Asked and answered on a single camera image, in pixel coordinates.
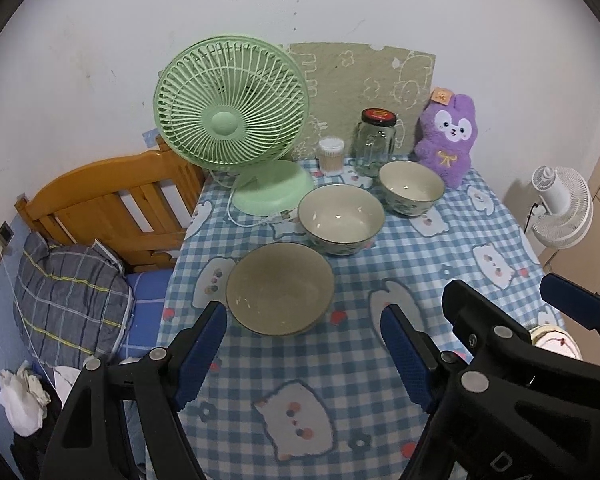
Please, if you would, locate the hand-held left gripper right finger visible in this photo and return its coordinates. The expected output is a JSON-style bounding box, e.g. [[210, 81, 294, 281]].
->
[[380, 304, 463, 480]]

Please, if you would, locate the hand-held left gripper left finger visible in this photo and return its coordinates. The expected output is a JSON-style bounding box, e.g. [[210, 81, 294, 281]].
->
[[40, 301, 228, 480]]

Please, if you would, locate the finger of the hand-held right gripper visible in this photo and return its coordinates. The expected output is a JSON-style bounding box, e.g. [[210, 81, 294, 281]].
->
[[540, 274, 600, 368], [442, 280, 536, 396]]

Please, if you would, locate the yellow floral plate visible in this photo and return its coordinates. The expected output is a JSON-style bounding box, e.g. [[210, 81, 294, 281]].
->
[[529, 325, 571, 347]]

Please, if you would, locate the large cream floral bowl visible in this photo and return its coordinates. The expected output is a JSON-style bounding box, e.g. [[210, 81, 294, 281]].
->
[[225, 242, 336, 337]]

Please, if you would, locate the small cream floral bowl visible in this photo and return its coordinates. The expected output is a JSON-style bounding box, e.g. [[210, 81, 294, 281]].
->
[[378, 161, 446, 217]]

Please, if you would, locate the medium cream floral bowl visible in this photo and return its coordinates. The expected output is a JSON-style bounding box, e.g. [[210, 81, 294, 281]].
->
[[298, 184, 385, 256]]

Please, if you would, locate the blue bedsheet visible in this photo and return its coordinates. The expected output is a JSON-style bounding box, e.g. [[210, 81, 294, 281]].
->
[[120, 270, 175, 361]]

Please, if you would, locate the blue checked tablecloth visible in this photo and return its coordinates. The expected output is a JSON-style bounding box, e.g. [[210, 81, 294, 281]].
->
[[145, 157, 566, 480]]

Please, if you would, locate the white fan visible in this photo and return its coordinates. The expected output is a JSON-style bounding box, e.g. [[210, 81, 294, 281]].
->
[[530, 165, 594, 248]]

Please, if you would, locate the grey plaid pillow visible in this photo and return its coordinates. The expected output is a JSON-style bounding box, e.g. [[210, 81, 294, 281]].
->
[[14, 232, 135, 366]]

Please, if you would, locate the purple plush toy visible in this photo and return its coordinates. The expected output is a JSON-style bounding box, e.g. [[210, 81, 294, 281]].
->
[[414, 89, 477, 188]]

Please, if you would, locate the white crumpled cloth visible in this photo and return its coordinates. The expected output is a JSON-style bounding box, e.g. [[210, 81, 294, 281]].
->
[[0, 365, 51, 436]]

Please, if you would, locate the wooden bed headboard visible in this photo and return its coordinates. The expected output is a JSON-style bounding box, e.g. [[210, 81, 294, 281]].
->
[[15, 137, 208, 273]]

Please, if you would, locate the glass jar with black lid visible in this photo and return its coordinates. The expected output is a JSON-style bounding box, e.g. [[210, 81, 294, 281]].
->
[[352, 108, 398, 177]]

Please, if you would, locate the cotton swab container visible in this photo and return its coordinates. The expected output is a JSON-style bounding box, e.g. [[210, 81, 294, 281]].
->
[[317, 136, 346, 177]]

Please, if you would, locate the green desk fan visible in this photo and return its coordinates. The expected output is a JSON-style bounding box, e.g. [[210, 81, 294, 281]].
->
[[153, 35, 315, 215]]

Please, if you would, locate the white fan cable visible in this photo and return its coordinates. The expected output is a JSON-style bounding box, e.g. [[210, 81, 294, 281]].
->
[[227, 180, 291, 227]]

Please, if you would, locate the green patterned wall mat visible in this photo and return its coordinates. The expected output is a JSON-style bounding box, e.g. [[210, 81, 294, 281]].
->
[[285, 42, 437, 161]]

